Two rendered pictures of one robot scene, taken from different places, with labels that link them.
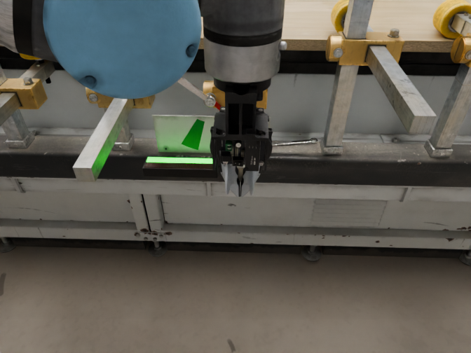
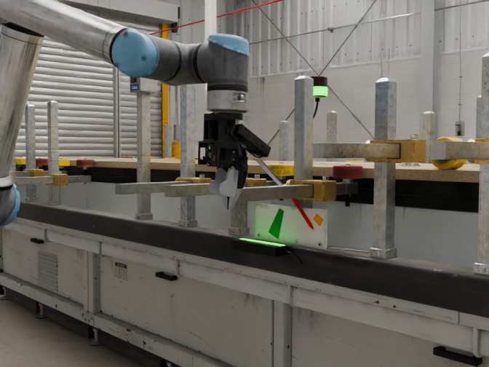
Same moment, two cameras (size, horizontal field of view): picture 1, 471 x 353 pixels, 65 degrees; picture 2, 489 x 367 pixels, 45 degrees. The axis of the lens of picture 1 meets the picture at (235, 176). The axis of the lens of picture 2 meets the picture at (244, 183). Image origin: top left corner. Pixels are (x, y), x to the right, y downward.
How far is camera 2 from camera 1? 1.11 m
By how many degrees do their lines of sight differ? 55
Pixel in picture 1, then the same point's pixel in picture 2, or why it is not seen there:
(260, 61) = (219, 98)
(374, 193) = (440, 333)
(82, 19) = (118, 47)
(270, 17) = (223, 76)
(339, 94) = (376, 190)
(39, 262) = not seen: outside the picture
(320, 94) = (428, 231)
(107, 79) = (121, 65)
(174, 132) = (265, 219)
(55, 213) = (209, 346)
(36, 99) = not seen: hidden behind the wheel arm
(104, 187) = (223, 279)
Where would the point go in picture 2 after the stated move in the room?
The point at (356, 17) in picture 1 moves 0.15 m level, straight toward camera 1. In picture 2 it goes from (378, 122) to (323, 121)
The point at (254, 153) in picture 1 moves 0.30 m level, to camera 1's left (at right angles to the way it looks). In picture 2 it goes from (214, 152) to (134, 152)
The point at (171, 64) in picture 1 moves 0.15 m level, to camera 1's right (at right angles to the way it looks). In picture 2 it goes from (137, 62) to (183, 53)
